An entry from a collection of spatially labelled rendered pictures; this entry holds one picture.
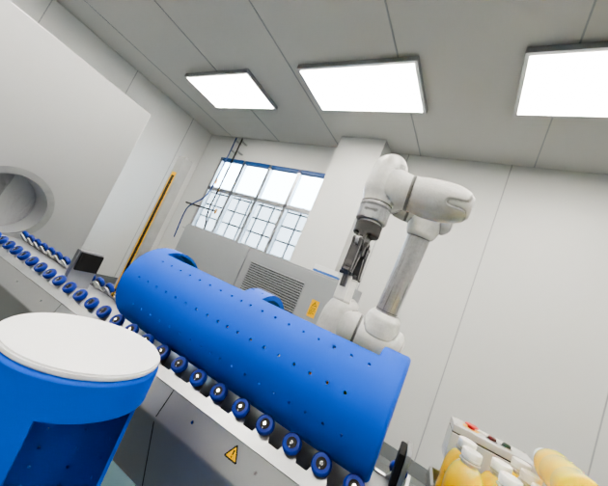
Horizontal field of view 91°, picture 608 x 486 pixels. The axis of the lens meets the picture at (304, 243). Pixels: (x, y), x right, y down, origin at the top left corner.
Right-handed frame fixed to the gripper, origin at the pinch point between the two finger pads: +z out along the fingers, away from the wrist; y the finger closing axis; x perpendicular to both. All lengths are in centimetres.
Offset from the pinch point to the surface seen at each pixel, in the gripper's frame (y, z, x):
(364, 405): 13.0, 21.1, 15.4
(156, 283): 13, 18, -52
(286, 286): -160, 5, -96
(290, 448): 10.4, 37.1, 3.5
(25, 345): 49, 29, -33
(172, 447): 12, 52, -24
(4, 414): 50, 37, -27
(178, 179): -31, -28, -120
